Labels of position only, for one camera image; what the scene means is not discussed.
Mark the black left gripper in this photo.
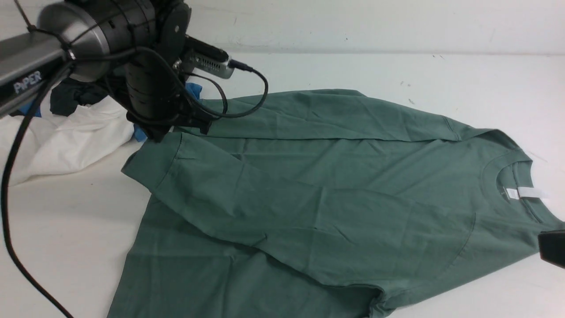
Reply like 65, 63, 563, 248
102, 0, 217, 141

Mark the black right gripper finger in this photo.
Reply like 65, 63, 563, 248
538, 230, 565, 269

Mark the green long sleeve shirt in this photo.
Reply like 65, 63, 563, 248
108, 89, 564, 318

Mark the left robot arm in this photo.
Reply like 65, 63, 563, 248
0, 0, 233, 140

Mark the dark grey shirt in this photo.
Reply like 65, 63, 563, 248
49, 78, 108, 117

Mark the blue shirt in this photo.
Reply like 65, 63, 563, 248
10, 82, 202, 142

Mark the white shirt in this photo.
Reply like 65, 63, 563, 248
9, 96, 135, 186

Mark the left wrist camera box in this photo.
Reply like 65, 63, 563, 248
180, 35, 234, 79

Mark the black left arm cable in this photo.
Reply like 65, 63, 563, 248
0, 44, 269, 318

